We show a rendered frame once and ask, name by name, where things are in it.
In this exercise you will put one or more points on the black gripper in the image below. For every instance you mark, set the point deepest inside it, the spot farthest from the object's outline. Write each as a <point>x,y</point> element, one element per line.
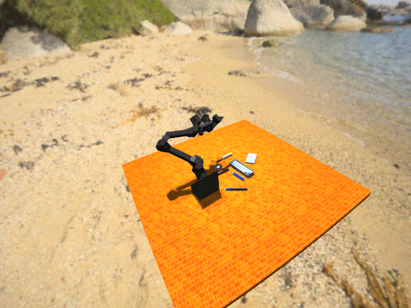
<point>211,124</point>

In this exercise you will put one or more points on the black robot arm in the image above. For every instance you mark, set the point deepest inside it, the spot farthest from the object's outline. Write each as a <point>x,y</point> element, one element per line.
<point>195,161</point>

